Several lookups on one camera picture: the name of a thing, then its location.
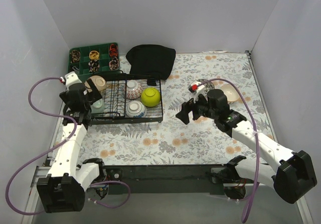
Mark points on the white blue patterned bowl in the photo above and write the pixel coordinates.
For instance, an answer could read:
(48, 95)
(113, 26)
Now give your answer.
(135, 109)

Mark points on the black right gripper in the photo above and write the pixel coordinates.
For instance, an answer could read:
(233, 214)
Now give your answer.
(191, 109)

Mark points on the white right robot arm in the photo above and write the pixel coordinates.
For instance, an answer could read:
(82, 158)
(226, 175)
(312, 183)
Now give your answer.
(291, 174)

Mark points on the green compartment tray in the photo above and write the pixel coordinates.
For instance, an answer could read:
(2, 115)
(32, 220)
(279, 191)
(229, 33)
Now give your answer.
(101, 59)

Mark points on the beige tan bowl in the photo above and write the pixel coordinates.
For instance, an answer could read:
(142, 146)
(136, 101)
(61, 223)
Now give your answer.
(100, 83)

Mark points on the white red patterned bowl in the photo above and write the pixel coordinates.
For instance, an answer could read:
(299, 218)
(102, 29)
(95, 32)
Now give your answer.
(133, 89)

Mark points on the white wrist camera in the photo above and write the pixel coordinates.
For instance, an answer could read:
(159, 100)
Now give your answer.
(196, 88)
(69, 79)

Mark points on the black wire dish rack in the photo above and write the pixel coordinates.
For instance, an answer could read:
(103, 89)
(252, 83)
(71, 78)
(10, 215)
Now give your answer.
(130, 99)

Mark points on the floral brown leaf bowl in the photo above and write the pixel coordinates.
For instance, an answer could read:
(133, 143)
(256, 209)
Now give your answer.
(208, 86)

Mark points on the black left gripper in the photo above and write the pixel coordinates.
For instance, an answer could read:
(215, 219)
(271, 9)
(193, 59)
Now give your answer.
(88, 91)

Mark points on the black cloth bag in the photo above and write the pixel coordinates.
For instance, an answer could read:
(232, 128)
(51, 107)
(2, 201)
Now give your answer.
(153, 60)

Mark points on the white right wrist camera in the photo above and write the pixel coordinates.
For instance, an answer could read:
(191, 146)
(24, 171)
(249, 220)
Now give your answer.
(196, 88)

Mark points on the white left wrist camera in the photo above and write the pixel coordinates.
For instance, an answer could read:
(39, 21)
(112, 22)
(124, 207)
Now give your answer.
(69, 79)

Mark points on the floral table mat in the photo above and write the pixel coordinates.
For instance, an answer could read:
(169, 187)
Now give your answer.
(171, 141)

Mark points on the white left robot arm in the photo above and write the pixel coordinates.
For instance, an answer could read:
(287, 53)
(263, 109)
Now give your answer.
(63, 189)

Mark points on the black base bar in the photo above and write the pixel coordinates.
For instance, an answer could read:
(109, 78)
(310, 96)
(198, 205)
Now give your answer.
(160, 179)

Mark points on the yellow-green bowl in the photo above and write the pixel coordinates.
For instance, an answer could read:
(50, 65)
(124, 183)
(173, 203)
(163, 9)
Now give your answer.
(150, 97)

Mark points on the celadon green bowl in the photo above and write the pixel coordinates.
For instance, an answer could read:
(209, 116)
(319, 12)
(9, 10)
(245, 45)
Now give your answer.
(97, 107)

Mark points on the white pink interior bowl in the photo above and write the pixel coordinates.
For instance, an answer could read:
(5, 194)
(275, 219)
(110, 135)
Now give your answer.
(230, 92)

